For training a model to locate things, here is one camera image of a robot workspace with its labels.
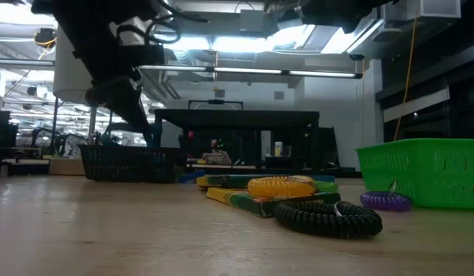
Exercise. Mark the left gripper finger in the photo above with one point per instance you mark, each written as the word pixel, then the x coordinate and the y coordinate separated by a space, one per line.
pixel 135 119

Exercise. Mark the black plastic slotted basket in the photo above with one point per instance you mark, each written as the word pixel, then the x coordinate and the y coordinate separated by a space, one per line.
pixel 126 165

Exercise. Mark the Crayola crayon box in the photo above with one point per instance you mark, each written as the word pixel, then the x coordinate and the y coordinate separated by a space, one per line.
pixel 229 181
pixel 237 201

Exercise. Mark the yellow coil wristband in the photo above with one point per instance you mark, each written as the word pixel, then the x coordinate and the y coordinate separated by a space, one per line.
pixel 279 188

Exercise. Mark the green coil wristband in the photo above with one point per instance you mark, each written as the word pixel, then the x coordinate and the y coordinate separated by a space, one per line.
pixel 328 187

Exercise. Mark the black coil wristband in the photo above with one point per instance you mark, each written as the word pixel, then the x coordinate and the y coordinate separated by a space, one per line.
pixel 321 226

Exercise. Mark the purple coil wristband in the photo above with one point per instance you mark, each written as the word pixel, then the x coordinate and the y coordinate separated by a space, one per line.
pixel 382 203

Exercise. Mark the green plastic slotted basket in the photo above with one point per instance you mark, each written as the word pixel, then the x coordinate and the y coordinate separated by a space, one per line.
pixel 432 172

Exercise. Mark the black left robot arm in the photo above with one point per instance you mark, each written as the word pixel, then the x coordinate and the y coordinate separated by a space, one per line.
pixel 87 23

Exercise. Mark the black mesh desk riser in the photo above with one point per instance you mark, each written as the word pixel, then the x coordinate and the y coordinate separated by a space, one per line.
pixel 237 118

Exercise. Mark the white paper towel roll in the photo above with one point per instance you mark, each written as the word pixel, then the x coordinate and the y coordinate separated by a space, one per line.
pixel 68 73

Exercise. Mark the person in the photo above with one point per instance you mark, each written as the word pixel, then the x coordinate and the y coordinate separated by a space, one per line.
pixel 216 157

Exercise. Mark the long ceiling light bar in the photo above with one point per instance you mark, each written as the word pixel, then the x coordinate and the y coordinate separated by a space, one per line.
pixel 244 70

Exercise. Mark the small white bottle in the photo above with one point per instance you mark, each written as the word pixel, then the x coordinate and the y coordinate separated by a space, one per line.
pixel 278 149

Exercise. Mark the square wall vent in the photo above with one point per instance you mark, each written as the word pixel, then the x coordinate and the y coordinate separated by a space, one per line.
pixel 278 95
pixel 219 93

